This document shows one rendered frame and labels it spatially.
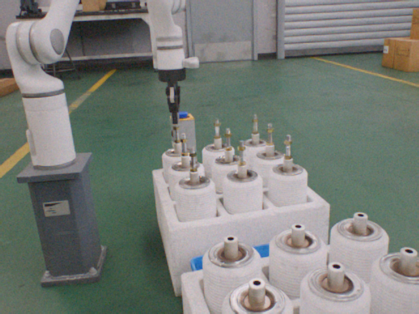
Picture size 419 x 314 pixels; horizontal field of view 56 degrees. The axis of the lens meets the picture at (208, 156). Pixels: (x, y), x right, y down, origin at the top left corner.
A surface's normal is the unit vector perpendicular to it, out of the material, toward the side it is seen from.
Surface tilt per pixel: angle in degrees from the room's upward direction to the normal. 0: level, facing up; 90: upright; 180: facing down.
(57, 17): 75
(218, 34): 90
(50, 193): 91
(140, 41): 90
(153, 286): 0
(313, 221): 90
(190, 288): 0
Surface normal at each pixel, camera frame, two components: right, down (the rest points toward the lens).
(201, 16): 0.09, 0.33
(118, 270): -0.05, -0.94
